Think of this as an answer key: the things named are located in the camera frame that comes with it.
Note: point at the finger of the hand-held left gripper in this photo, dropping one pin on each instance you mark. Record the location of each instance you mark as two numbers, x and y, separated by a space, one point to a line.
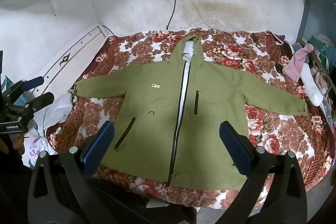
32 83
39 101

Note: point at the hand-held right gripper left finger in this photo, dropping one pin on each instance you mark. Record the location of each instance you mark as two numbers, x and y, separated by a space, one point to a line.
101 144

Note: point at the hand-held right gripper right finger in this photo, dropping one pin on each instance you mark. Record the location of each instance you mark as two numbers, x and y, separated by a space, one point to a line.
233 146

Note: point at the green hooded jacket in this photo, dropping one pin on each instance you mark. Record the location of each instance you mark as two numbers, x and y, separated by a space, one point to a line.
157 98

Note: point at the person's left hand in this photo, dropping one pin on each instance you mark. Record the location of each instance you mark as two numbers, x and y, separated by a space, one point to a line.
17 143

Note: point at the white crumpled cloth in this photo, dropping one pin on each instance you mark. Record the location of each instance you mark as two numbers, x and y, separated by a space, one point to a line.
57 108

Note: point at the white pink printed bag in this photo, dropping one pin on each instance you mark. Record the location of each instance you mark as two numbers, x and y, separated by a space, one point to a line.
36 150

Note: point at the floral blanket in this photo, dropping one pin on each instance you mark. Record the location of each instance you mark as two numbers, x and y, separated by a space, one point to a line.
275 134

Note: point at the white wooden bed board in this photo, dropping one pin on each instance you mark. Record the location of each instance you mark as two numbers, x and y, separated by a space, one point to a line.
78 53

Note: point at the small black object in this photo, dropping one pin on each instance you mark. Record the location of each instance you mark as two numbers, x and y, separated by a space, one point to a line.
279 68

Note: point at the white sock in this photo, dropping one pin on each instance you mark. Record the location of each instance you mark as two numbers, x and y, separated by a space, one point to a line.
312 90

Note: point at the pink cloth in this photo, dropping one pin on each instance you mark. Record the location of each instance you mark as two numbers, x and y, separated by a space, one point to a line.
296 64

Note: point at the green cloth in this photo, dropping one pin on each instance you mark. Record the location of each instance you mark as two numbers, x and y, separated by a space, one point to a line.
319 43

